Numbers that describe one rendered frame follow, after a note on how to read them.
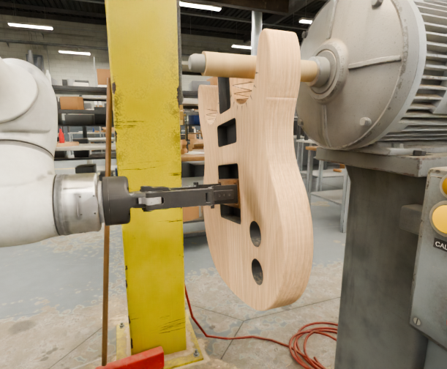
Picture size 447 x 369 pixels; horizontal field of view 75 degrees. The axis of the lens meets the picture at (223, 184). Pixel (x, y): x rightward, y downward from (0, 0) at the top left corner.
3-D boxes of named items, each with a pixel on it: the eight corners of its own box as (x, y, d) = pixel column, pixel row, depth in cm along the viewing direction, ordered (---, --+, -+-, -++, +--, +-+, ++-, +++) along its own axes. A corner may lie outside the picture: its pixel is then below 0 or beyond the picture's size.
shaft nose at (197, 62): (200, 75, 42) (200, 57, 42) (205, 70, 40) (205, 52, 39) (187, 73, 41) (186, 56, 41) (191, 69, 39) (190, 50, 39)
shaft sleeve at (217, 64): (304, 83, 48) (305, 64, 48) (317, 79, 45) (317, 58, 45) (200, 77, 42) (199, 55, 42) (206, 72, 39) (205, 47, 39)
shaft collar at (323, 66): (312, 89, 50) (312, 61, 49) (330, 83, 46) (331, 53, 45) (302, 88, 49) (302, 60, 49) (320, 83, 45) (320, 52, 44)
